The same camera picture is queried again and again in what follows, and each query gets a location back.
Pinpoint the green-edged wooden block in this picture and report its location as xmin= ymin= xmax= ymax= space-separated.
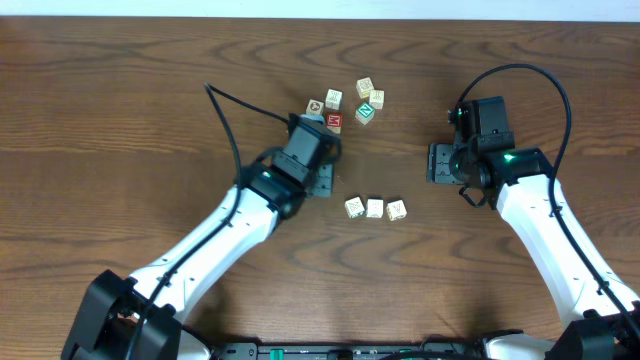
xmin=344 ymin=196 xmax=366 ymax=219

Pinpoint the yellow-edged wooden block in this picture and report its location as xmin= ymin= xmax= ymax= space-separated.
xmin=366 ymin=198 xmax=384 ymax=218

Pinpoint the plain wooden block placed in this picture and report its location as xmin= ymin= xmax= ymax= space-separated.
xmin=386 ymin=200 xmax=407 ymax=221

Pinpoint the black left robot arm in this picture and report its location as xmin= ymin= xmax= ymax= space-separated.
xmin=61 ymin=146 xmax=336 ymax=359

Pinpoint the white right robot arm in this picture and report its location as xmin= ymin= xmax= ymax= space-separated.
xmin=427 ymin=144 xmax=639 ymax=359

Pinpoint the red M wooden block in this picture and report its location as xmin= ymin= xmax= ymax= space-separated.
xmin=326 ymin=113 xmax=343 ymax=134

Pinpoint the wooden block with round picture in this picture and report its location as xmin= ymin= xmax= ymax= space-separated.
xmin=305 ymin=99 xmax=324 ymax=116

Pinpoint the green N wooden block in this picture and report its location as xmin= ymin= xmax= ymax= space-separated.
xmin=355 ymin=102 xmax=376 ymax=125

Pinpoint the plain wooden block upper middle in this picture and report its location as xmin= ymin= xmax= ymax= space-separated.
xmin=325 ymin=89 xmax=343 ymax=111

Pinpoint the plain wooden block top right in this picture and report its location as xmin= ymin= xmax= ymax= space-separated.
xmin=369 ymin=90 xmax=385 ymax=110

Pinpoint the yellow-print wooden block top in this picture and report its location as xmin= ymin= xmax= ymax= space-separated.
xmin=356 ymin=77 xmax=375 ymax=99

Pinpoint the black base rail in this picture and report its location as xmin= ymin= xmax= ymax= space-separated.
xmin=209 ymin=340 xmax=556 ymax=360

